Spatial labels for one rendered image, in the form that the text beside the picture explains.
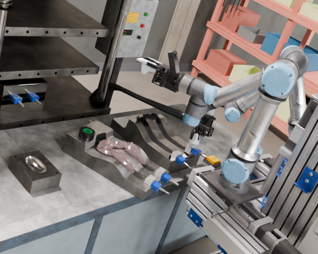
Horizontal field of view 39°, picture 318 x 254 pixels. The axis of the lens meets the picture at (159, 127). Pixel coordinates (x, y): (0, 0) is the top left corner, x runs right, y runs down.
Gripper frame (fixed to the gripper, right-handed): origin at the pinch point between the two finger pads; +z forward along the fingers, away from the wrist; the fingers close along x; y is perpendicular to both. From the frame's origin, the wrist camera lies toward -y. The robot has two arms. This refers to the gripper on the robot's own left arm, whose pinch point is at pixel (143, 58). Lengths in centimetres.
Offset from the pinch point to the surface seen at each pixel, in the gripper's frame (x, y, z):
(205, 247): 113, 132, -52
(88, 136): 12, 51, 18
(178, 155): 42, 49, -22
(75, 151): 10, 61, 20
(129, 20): 87, 1, 51
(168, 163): 38, 54, -20
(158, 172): 24, 55, -20
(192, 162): 57, 55, -28
